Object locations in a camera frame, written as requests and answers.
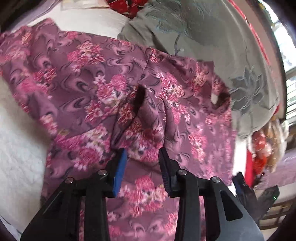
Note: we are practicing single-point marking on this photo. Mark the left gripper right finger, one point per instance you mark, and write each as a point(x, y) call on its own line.
point(225, 216)

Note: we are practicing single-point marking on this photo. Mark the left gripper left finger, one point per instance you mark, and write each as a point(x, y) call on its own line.
point(59, 217)

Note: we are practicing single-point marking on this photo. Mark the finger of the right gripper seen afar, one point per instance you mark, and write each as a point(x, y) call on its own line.
point(241, 187)

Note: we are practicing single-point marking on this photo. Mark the purple pink floral garment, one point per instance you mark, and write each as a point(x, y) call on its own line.
point(94, 94)

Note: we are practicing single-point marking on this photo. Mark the red plush toy pile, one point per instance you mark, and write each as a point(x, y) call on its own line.
point(267, 147)

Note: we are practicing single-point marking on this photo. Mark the white quilted bed cover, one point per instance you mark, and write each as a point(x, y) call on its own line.
point(24, 144)

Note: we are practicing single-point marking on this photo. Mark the window with bars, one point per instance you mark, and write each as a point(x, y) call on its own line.
point(284, 31)

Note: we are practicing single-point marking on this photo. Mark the grey floral embroidered pillow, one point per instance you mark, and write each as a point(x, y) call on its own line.
point(212, 31)

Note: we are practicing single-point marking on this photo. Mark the red patterned bedding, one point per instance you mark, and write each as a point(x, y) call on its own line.
point(128, 8)

